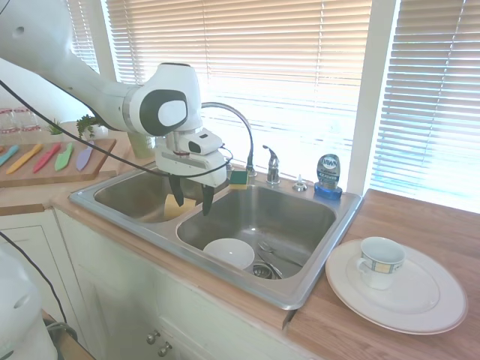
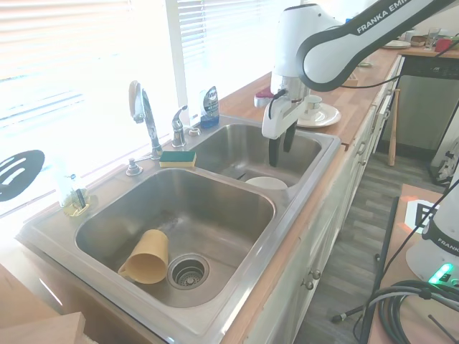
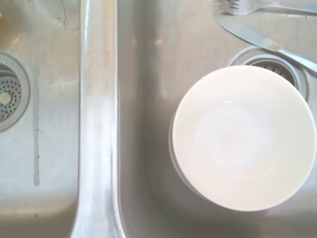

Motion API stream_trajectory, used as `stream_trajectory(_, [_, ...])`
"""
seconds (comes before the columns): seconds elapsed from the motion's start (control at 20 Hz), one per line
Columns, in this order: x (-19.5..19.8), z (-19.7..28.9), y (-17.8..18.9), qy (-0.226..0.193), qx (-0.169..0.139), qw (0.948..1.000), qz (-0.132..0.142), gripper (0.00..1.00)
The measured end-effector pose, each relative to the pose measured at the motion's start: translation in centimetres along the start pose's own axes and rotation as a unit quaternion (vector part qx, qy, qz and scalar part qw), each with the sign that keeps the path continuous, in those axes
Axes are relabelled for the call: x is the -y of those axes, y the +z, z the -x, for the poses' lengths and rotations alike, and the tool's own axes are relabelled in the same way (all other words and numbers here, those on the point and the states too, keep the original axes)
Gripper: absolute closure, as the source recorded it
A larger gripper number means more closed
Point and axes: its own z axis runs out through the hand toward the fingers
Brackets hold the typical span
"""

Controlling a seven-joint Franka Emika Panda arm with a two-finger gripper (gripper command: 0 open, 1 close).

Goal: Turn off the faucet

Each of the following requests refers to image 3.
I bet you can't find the stainless steel double sink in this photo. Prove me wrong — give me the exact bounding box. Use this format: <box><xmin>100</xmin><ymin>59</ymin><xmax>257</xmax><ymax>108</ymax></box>
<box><xmin>0</xmin><ymin>0</ymin><xmax>317</xmax><ymax>238</ymax></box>

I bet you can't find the white plate in sink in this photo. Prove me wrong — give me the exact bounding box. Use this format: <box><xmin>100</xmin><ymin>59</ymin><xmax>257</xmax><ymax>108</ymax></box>
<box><xmin>168</xmin><ymin>64</ymin><xmax>317</xmax><ymax>212</ymax></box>

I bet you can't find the silver table knife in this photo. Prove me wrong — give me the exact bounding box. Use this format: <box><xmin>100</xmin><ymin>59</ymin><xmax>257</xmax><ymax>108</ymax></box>
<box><xmin>214</xmin><ymin>11</ymin><xmax>317</xmax><ymax>73</ymax></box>

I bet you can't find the silver fork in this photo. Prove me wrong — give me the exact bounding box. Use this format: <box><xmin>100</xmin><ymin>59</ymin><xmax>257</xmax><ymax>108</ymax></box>
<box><xmin>213</xmin><ymin>0</ymin><xmax>317</xmax><ymax>18</ymax></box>

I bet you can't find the perforated metal drain strainer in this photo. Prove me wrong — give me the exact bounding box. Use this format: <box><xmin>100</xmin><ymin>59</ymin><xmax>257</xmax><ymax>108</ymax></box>
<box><xmin>0</xmin><ymin>49</ymin><xmax>32</xmax><ymax>133</ymax></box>

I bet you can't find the metal sink drain ring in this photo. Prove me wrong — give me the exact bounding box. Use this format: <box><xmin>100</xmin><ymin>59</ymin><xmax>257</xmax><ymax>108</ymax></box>
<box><xmin>227</xmin><ymin>45</ymin><xmax>311</xmax><ymax>103</ymax></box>

